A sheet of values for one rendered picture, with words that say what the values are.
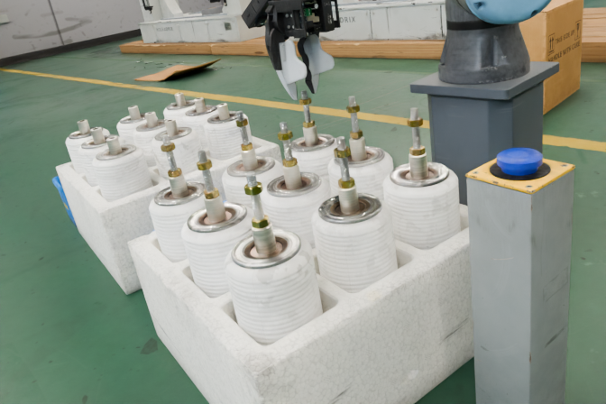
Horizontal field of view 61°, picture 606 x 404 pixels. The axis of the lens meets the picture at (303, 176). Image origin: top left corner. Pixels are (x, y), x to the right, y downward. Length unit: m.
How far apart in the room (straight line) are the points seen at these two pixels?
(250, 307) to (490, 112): 0.53
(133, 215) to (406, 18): 2.10
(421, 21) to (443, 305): 2.22
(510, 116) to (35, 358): 0.87
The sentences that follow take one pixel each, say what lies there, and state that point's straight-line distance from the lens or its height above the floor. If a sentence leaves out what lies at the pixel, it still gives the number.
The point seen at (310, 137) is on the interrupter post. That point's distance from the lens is 0.84.
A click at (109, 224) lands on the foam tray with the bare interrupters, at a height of 0.15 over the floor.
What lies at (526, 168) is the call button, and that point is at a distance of 0.51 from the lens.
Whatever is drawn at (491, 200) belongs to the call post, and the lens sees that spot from 0.52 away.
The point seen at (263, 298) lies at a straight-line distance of 0.54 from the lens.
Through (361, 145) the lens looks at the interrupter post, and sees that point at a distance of 0.75.
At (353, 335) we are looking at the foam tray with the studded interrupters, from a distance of 0.58.
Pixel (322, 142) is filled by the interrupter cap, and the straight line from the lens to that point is 0.85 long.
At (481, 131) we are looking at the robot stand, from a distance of 0.91.
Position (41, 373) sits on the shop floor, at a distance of 0.96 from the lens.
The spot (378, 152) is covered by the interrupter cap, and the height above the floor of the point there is 0.25.
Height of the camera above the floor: 0.52
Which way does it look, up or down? 22 degrees down
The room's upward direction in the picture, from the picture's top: 10 degrees counter-clockwise
